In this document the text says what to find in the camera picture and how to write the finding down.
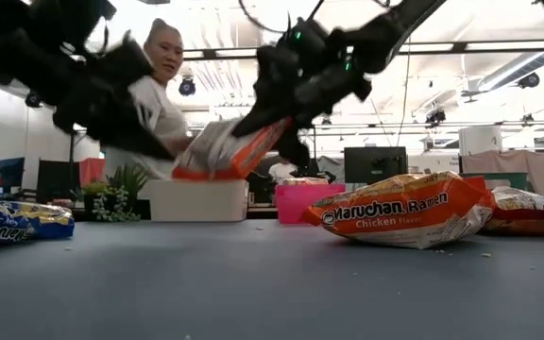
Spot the person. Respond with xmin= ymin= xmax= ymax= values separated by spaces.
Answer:
xmin=104 ymin=17 xmax=196 ymax=181
xmin=267 ymin=160 xmax=299 ymax=185

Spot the pink plastic bin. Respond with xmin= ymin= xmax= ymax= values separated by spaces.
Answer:
xmin=275 ymin=182 xmax=348 ymax=225

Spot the black flat monitor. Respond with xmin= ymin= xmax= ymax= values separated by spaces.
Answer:
xmin=343 ymin=145 xmax=409 ymax=184

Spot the thin hanging black cable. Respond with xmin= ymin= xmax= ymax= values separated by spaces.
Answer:
xmin=396 ymin=37 xmax=415 ymax=147

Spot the white plastic bin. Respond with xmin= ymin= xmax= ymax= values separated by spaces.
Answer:
xmin=147 ymin=178 xmax=250 ymax=223

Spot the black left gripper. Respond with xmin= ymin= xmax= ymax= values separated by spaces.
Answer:
xmin=0 ymin=27 xmax=174 ymax=162

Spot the blue soy sauce ramen pack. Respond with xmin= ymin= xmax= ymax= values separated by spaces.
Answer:
xmin=0 ymin=189 xmax=76 ymax=243

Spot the blue-grey table mat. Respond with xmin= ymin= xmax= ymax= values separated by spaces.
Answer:
xmin=0 ymin=219 xmax=544 ymax=340

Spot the dark desk monitor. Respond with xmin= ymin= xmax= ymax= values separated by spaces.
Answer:
xmin=0 ymin=156 xmax=26 ymax=190

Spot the beige hanging cloth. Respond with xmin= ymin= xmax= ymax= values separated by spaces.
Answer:
xmin=460 ymin=149 xmax=544 ymax=195

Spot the green artificial succulent plant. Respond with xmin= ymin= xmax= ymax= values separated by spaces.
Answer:
xmin=71 ymin=162 xmax=153 ymax=223

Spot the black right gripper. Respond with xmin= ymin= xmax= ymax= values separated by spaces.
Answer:
xmin=231 ymin=21 xmax=372 ymax=169

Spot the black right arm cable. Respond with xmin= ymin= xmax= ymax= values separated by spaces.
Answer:
xmin=237 ymin=0 xmax=325 ymax=35

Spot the red ramen noodle pack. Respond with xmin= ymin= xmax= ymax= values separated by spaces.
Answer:
xmin=482 ymin=185 xmax=544 ymax=236
xmin=465 ymin=175 xmax=498 ymax=223

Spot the black beam with light strips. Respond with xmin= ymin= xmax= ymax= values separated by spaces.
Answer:
xmin=181 ymin=40 xmax=544 ymax=61

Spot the teal plastic bin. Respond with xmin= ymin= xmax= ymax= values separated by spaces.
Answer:
xmin=460 ymin=170 xmax=526 ymax=191

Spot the red partition panel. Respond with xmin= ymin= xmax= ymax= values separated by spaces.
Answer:
xmin=78 ymin=157 xmax=107 ymax=188

